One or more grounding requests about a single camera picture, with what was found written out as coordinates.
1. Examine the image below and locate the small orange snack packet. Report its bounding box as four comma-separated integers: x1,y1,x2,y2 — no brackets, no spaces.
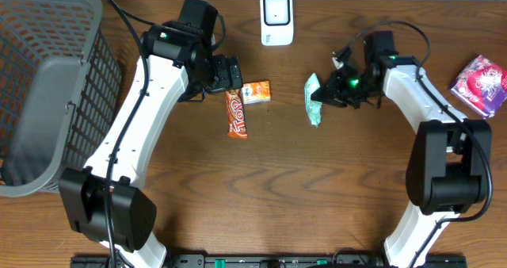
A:
242,81,271,104

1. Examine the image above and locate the dark grey plastic basket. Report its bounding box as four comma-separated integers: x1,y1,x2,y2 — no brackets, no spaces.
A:
1,0,122,197

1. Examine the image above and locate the orange Top chocolate bar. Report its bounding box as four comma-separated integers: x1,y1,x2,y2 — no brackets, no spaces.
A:
226,90,247,139

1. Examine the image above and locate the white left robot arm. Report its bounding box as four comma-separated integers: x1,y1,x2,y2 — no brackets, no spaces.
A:
59,21,242,267

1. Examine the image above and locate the teal snack packet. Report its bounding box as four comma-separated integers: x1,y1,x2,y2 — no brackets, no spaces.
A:
304,73,322,128

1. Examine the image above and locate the white barcode scanner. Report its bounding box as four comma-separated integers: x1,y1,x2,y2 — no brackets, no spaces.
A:
260,0,295,46

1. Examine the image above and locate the black mounting rail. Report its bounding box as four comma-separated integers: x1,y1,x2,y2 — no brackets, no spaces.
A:
69,252,467,268

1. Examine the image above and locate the purple red snack packet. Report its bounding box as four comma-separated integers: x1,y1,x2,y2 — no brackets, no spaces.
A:
450,55,506,119

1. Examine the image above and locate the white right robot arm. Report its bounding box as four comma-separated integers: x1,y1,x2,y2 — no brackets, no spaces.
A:
311,31,493,267

